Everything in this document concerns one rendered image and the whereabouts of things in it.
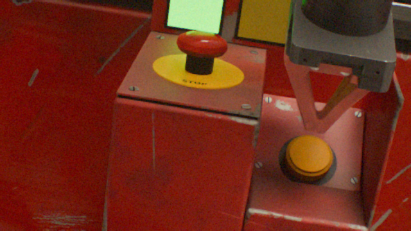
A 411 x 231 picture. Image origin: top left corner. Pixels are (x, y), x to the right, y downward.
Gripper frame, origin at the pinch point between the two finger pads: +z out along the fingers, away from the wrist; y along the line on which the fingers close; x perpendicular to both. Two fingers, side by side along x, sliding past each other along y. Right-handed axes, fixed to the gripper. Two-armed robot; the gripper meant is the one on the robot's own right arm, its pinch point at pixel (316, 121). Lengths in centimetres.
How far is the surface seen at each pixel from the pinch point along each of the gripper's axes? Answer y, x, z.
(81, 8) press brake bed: 22.0, 23.1, 7.2
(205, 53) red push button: 3.6, 8.9, -1.9
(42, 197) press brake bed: 16.5, 25.6, 28.9
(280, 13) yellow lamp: 13.7, 3.6, -0.7
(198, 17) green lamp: 13.3, 10.5, 0.8
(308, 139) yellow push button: 4.7, -0.3, 5.3
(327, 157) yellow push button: 3.4, -1.9, 5.8
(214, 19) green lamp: 13.3, 9.2, 0.8
